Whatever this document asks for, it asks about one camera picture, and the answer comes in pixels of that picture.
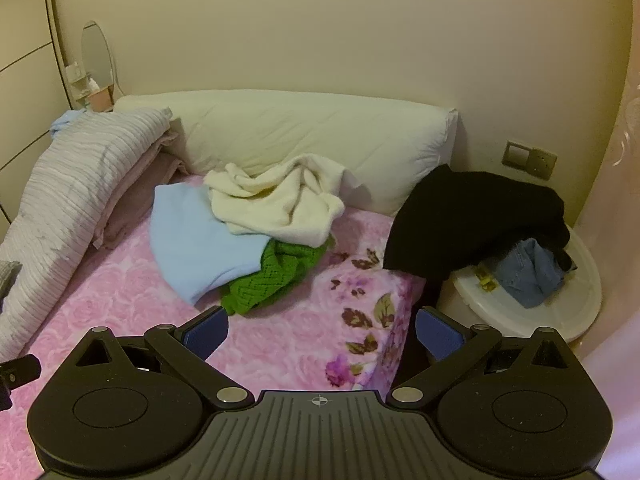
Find grey textured pillow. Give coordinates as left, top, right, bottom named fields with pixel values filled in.
left=0, top=261, right=24, bottom=307

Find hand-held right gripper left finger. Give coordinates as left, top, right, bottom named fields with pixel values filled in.
left=74, top=305, right=249, bottom=408

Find pale blue fabric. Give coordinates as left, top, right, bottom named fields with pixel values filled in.
left=49, top=110, right=90, bottom=139

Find grey striped duvet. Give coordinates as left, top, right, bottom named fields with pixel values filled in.
left=0, top=107, right=174, bottom=361

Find wall light switch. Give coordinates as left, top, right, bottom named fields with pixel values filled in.
left=501, top=140, right=529, bottom=171

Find cream wardrobe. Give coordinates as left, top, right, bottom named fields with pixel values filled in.
left=0, top=0, right=77, bottom=233

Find green knit sweater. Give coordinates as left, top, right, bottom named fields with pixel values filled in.
left=220, top=235, right=337, bottom=317

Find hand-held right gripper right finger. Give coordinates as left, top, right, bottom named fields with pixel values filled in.
left=386, top=306, right=579, bottom=407

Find oval mirror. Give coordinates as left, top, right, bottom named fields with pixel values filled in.
left=80, top=21, right=119, bottom=99

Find yellow clip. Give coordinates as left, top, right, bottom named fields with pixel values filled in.
left=474, top=265, right=499, bottom=292

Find cream striped sweater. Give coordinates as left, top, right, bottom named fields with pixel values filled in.
left=204, top=154, right=347, bottom=249

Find blue jeans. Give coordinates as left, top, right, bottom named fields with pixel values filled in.
left=492, top=237, right=564, bottom=310

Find dusty pink folded blanket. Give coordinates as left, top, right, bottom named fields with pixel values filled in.
left=92, top=129, right=192, bottom=252

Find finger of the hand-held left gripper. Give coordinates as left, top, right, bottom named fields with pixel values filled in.
left=0, top=354, right=42, bottom=412

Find black garment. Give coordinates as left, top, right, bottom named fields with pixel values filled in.
left=382, top=164, right=577, bottom=282

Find large white pillow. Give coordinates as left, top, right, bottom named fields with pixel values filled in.
left=114, top=90, right=460, bottom=217

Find pink floral blanket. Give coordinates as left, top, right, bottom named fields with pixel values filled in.
left=0, top=172, right=427, bottom=413

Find small pink box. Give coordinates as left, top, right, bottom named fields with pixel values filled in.
left=86, top=85, right=117, bottom=113

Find wall power socket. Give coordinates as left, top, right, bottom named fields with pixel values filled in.
left=523, top=147, right=558, bottom=181

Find white round laundry bin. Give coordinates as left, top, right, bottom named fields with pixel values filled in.
left=435, top=222, right=603, bottom=346

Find light blue garment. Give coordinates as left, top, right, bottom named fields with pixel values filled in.
left=149, top=182, right=272, bottom=307

